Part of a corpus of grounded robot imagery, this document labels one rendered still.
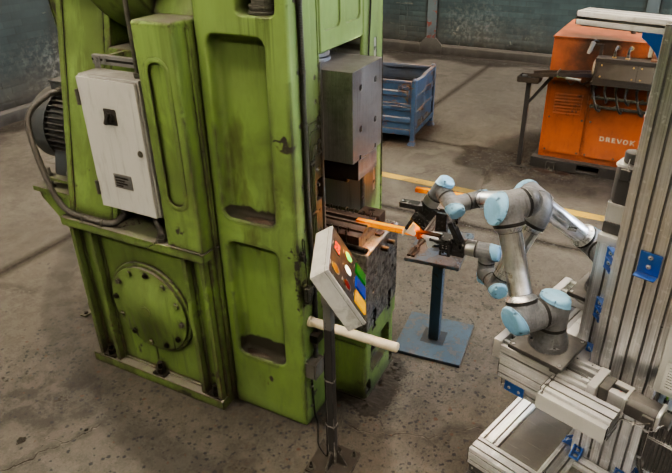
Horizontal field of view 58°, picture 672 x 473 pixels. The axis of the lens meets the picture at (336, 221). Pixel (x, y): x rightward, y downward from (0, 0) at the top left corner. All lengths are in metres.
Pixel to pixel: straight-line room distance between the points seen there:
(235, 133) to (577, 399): 1.71
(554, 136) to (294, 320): 4.00
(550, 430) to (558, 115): 3.72
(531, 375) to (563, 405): 0.22
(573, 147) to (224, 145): 4.21
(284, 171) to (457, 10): 8.31
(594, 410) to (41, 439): 2.61
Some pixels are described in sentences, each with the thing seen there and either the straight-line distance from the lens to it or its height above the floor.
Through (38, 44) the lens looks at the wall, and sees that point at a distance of 8.76.
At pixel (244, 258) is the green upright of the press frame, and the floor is 0.89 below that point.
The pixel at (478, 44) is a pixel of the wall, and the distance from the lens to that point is 10.57.
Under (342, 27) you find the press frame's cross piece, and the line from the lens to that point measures 2.72.
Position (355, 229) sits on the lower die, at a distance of 2.90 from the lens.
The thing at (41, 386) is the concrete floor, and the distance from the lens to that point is 3.91.
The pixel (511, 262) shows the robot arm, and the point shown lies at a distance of 2.33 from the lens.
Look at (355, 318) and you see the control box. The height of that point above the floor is 0.98.
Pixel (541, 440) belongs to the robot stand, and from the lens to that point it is 3.06.
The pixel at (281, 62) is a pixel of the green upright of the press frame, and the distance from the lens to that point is 2.37.
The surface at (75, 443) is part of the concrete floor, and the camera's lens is 3.50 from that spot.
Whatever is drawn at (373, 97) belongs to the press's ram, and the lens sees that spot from 2.74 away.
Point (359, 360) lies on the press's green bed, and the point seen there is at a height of 0.27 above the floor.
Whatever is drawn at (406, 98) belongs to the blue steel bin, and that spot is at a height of 0.51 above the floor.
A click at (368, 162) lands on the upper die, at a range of 2.79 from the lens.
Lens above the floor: 2.39
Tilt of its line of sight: 28 degrees down
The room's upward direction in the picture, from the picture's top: 1 degrees counter-clockwise
